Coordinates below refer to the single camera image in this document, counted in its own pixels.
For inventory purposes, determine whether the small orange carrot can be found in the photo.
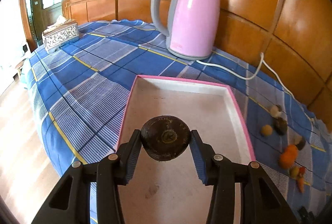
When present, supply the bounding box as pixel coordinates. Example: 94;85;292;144
297;176;305;193

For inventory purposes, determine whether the dark brown round fruit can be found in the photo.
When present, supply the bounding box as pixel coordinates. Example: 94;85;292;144
141;116;191;162

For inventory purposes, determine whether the tan small round fruit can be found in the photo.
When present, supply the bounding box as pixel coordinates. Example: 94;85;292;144
289;166;299;179

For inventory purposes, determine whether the small red tomato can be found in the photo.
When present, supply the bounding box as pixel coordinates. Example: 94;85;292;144
299;167;306;175

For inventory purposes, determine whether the right gripper seen afar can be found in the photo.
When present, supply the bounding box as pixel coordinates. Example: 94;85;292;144
298;207;315;224

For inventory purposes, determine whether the large orange mandarin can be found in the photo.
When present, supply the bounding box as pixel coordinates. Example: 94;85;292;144
278;144;298;170

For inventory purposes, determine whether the dark cut fruit piece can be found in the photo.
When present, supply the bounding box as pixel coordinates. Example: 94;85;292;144
294;135;306;151

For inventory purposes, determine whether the dark brown ridged fruit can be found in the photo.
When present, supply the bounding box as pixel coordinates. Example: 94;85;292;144
273;117;288;136

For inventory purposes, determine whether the pink rimmed white tray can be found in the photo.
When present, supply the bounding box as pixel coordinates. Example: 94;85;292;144
119;75;255;223

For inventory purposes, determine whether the blue plaid tablecloth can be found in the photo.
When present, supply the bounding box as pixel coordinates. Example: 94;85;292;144
22;20;331;215

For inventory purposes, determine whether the ornate silver tissue box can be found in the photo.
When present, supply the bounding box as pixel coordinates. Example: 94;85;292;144
42;16;79;54

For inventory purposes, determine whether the pink electric kettle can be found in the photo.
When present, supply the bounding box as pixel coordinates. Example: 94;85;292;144
150;0;220;61

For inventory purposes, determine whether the white kettle power cable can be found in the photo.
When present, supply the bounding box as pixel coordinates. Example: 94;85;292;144
196;52;316;124

